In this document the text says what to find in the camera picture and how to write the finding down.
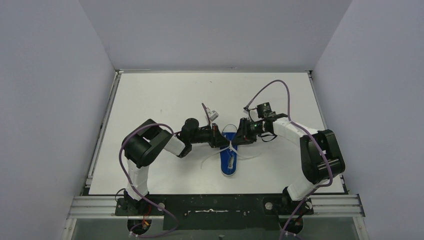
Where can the left side aluminium rail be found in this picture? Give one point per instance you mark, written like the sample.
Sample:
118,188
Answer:
103,128

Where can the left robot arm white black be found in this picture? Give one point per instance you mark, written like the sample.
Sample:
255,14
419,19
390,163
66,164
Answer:
142,146

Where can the right side aluminium rail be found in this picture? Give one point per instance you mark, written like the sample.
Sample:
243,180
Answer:
326,122

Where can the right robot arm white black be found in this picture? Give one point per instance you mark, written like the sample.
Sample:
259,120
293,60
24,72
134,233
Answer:
320,154

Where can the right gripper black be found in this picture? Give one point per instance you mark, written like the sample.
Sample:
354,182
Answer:
243,135

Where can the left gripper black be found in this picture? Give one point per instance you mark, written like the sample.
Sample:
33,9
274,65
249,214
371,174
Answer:
214,137

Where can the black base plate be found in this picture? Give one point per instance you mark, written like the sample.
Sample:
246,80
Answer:
268,211

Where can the blue canvas sneaker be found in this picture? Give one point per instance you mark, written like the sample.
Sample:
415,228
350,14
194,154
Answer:
228,160

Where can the white shoelace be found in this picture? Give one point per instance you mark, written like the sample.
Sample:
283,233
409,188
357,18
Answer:
232,150

